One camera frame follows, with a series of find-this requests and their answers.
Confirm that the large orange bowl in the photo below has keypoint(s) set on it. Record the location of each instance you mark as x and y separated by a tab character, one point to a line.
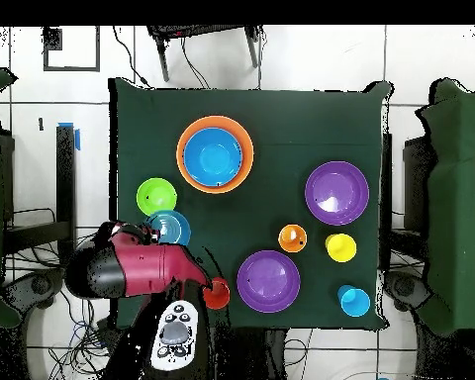
248	158

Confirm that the green bowl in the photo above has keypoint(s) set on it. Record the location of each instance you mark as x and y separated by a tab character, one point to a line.
156	196

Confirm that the purple bowl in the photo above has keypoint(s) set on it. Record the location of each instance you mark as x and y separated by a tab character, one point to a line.
269	281
336	186

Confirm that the black floor base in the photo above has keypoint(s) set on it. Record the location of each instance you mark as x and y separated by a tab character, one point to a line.
405	287
39	285

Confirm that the small light blue bowl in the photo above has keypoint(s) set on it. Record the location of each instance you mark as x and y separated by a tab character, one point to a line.
174	227

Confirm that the blue tape strip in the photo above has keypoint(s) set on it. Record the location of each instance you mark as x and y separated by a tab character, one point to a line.
77	138

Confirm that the orange cup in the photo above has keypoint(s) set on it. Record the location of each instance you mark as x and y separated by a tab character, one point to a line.
291	237

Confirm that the large blue bowl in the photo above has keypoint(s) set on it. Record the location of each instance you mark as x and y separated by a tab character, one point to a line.
213	156

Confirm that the black table frame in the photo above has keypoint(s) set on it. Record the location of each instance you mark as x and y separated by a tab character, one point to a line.
66	178
413	178

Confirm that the red cup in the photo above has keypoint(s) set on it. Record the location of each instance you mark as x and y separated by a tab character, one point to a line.
218	297

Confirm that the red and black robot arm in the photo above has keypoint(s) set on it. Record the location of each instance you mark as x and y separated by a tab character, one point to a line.
150	269

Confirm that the grey square frame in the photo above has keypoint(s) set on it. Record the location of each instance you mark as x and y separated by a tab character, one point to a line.
71	69

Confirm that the yellow cup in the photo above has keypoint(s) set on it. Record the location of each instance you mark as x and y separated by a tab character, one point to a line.
342	248

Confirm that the dark green tablecloth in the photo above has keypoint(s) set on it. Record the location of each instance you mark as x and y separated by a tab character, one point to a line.
301	118

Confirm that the blue cup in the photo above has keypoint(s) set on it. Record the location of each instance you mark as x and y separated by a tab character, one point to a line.
355	303

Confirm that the black metal stand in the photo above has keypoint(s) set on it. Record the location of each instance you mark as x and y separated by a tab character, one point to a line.
163	59

